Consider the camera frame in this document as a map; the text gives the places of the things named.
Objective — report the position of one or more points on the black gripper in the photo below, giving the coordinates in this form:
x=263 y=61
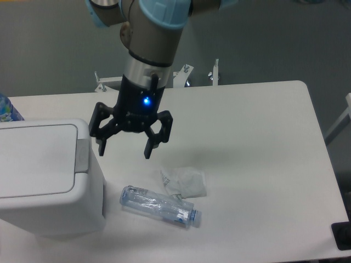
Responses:
x=135 y=111

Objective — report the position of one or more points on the white plastic trash can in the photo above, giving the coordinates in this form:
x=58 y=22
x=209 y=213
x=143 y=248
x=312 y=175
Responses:
x=51 y=181

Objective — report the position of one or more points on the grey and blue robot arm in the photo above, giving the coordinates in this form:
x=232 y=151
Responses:
x=151 y=31

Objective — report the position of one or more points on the crushed clear plastic bottle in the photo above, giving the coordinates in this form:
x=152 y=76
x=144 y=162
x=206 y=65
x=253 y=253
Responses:
x=160 y=206

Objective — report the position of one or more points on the crumpled white plastic wrapper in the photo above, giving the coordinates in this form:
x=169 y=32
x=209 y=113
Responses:
x=184 y=182

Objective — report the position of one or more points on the blue labelled bottle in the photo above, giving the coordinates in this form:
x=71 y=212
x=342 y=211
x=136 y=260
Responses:
x=8 y=112

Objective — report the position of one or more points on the black clamp at table edge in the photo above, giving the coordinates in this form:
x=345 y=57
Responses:
x=341 y=233

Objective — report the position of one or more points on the white pedestal base frame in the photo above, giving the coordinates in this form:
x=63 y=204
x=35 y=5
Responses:
x=181 y=79

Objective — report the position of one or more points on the white frame at right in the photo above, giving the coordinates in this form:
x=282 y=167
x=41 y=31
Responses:
x=339 y=124

